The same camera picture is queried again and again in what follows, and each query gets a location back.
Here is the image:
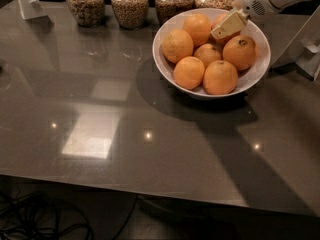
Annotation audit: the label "glass jar dark seeds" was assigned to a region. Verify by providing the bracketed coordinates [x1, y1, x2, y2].
[155, 0, 194, 25]

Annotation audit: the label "small centre orange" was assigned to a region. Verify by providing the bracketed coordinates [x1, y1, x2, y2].
[194, 43, 222, 67]

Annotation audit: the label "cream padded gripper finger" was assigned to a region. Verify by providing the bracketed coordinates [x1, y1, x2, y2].
[211, 9, 249, 40]

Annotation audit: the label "orange right with stem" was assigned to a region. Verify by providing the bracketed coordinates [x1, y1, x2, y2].
[222, 35, 256, 71]

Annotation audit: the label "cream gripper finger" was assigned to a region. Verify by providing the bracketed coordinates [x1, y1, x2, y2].
[232, 0, 244, 10]

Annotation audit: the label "white stand left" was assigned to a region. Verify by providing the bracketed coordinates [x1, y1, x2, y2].
[18, 0, 47, 20]

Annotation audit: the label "black cables under table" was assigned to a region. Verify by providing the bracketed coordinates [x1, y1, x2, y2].
[0, 190, 139, 240]

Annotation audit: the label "glass jar of nuts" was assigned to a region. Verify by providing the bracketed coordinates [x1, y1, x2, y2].
[66, 0, 105, 27]

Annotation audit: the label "white ceramic bowl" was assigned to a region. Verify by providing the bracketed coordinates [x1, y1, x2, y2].
[152, 8, 271, 100]

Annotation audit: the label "glass jar of grains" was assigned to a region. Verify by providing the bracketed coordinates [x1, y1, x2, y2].
[111, 0, 149, 29]

